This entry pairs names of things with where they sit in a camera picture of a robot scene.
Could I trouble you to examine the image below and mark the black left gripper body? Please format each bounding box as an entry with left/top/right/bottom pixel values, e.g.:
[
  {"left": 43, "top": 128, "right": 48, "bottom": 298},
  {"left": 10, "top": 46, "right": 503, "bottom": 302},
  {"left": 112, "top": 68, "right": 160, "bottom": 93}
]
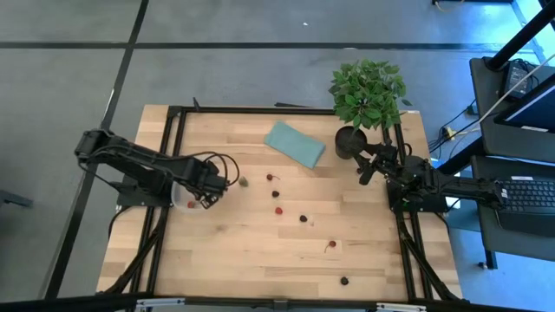
[{"left": 188, "top": 162, "right": 218, "bottom": 198}]

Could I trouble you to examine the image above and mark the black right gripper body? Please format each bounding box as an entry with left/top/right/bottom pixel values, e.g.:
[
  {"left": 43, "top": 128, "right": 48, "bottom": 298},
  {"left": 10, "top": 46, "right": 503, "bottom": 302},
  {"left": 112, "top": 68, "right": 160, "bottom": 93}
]
[{"left": 368, "top": 153, "right": 400, "bottom": 177}]

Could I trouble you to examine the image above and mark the clear plastic tupperware container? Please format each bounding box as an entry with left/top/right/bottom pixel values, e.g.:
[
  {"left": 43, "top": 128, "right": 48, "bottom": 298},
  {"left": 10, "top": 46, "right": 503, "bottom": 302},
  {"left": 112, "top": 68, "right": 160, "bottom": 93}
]
[{"left": 170, "top": 179, "right": 218, "bottom": 213}]

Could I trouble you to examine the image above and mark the black plant pot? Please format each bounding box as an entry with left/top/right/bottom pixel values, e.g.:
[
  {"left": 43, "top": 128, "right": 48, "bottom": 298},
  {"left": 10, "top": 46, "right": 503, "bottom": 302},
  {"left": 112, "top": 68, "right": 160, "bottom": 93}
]
[{"left": 334, "top": 125, "right": 369, "bottom": 160}]

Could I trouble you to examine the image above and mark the green leafy plant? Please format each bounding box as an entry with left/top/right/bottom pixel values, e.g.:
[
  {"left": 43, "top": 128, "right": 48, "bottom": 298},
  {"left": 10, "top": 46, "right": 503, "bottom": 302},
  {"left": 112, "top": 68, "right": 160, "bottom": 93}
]
[{"left": 328, "top": 58, "right": 413, "bottom": 131}]

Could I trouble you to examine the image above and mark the teal folded cloth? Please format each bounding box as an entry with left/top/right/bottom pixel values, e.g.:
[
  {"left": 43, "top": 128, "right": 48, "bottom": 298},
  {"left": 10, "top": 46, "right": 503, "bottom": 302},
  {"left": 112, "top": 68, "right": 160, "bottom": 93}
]
[{"left": 263, "top": 120, "right": 327, "bottom": 171}]

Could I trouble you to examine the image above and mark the black desk with monitor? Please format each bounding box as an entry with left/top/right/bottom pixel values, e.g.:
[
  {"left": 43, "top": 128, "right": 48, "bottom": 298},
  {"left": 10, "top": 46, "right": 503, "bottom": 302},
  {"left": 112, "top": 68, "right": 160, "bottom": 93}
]
[{"left": 469, "top": 55, "right": 555, "bottom": 162}]

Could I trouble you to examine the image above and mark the black beam with silver brackets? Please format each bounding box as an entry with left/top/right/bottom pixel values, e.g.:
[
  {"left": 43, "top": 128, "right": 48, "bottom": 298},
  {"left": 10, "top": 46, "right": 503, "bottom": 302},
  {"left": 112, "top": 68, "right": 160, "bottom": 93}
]
[{"left": 0, "top": 293, "right": 555, "bottom": 312}]

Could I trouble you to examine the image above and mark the black keyboard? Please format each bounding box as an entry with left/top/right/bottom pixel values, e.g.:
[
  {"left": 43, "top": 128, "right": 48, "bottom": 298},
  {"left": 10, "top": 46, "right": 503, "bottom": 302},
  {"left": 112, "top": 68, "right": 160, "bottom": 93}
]
[{"left": 493, "top": 175, "right": 555, "bottom": 238}]

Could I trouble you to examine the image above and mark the black power adapter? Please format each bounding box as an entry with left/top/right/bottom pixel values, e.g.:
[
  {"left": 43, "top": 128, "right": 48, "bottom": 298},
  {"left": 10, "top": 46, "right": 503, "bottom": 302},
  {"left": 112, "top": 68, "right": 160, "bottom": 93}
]
[{"left": 502, "top": 59, "right": 541, "bottom": 100}]

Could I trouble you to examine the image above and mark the black desk with keyboard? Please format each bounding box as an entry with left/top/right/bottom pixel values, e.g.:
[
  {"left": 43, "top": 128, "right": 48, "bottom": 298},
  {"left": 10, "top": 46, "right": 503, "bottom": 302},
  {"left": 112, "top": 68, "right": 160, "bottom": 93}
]
[{"left": 470, "top": 154, "right": 555, "bottom": 270}]

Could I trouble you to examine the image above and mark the black computer monitor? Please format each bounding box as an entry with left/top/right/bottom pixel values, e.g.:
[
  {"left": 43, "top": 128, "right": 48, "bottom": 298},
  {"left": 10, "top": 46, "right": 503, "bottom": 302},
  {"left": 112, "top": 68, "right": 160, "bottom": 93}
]
[{"left": 493, "top": 73, "right": 555, "bottom": 134}]

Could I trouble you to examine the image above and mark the black metal pole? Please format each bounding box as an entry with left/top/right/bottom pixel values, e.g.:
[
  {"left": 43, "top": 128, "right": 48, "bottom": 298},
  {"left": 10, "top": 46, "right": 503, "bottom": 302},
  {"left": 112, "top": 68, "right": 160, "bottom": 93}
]
[{"left": 484, "top": 0, "right": 555, "bottom": 71}]

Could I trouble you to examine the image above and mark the grey metal foot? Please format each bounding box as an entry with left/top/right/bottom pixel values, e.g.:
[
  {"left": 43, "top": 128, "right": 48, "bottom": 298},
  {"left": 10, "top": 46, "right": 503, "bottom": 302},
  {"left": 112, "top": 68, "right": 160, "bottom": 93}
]
[{"left": 0, "top": 188, "right": 35, "bottom": 209}]

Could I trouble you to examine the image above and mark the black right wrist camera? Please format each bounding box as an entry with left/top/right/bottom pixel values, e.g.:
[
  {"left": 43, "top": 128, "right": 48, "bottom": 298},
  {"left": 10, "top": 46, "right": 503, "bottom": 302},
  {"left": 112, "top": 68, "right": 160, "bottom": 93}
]
[{"left": 377, "top": 144, "right": 399, "bottom": 160}]

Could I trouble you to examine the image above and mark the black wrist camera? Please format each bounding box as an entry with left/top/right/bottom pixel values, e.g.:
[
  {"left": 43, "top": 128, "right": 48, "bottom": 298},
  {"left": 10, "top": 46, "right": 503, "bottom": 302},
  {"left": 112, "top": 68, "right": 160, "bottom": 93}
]
[
  {"left": 206, "top": 171, "right": 230, "bottom": 195},
  {"left": 377, "top": 144, "right": 399, "bottom": 160}
]

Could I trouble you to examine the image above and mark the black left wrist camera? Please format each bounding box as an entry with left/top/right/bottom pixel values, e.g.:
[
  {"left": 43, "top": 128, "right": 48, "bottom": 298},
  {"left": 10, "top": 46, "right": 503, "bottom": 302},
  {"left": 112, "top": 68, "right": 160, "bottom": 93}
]
[{"left": 206, "top": 171, "right": 230, "bottom": 195}]

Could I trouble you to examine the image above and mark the white cable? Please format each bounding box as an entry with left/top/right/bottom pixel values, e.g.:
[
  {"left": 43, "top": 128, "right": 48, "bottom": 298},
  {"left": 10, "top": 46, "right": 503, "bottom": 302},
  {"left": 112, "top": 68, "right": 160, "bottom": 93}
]
[{"left": 476, "top": 52, "right": 555, "bottom": 127}]

